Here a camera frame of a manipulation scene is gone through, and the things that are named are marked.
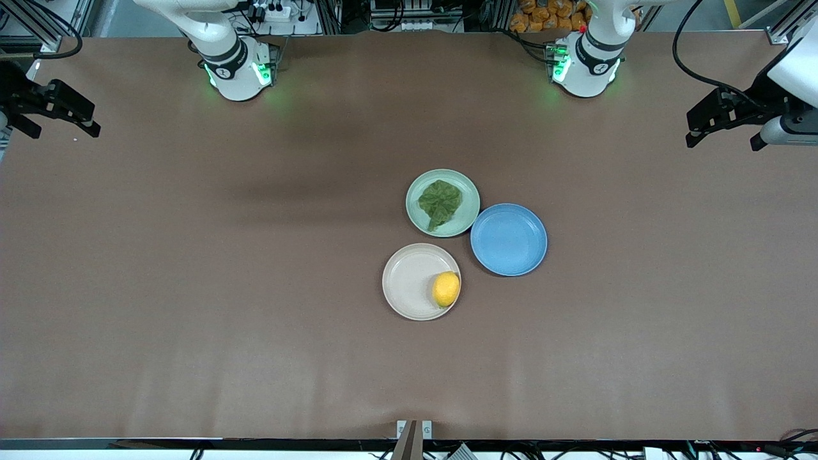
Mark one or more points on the white power strip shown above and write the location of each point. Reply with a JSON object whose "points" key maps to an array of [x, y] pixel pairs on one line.
{"points": [[273, 11]]}

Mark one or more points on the yellow lemon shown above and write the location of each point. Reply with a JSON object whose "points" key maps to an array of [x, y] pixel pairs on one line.
{"points": [[447, 289]]}

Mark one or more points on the light green plate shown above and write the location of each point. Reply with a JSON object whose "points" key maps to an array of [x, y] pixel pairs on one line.
{"points": [[470, 207]]}

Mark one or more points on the bag of orange fruit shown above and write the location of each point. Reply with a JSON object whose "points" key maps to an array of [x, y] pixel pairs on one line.
{"points": [[549, 16]]}

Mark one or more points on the beige plate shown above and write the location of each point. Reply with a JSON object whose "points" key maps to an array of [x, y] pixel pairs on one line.
{"points": [[409, 281]]}

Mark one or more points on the aluminium frame profile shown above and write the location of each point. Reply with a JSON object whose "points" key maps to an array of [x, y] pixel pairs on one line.
{"points": [[45, 19], [789, 22]]}

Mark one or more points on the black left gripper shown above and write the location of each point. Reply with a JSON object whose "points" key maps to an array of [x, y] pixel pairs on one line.
{"points": [[759, 96]]}

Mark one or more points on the brown post below bracket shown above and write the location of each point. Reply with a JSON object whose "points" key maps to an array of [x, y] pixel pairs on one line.
{"points": [[409, 444]]}

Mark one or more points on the green lettuce leaf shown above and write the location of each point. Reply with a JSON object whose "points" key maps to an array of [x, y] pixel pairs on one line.
{"points": [[439, 201]]}

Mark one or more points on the metal table edge bracket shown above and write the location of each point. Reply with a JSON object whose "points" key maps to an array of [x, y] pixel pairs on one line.
{"points": [[427, 429]]}

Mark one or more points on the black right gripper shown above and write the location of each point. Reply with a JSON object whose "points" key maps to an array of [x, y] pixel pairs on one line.
{"points": [[14, 96]]}

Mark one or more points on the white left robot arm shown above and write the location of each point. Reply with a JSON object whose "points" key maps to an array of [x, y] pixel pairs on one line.
{"points": [[591, 61]]}

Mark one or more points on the blue plate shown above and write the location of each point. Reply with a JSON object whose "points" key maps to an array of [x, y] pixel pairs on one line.
{"points": [[509, 239]]}

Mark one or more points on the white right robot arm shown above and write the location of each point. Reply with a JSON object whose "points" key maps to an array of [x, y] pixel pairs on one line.
{"points": [[233, 61]]}

